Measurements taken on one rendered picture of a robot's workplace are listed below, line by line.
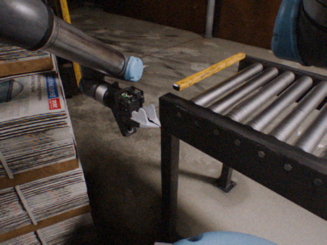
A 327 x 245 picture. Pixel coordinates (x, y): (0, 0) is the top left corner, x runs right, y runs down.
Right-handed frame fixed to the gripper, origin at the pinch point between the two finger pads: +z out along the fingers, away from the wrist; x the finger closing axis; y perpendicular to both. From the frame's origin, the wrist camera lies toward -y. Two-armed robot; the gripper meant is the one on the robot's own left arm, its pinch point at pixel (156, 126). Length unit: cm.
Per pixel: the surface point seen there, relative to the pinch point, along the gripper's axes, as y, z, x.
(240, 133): 3.5, 20.9, 9.2
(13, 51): 15, -49, -16
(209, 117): 3.5, 11.1, 9.9
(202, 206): -76, -4, 39
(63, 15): -1, -169, 61
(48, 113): 5.8, -19.5, -21.2
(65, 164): -13.1, -19.5, -20.9
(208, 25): -56, -194, 309
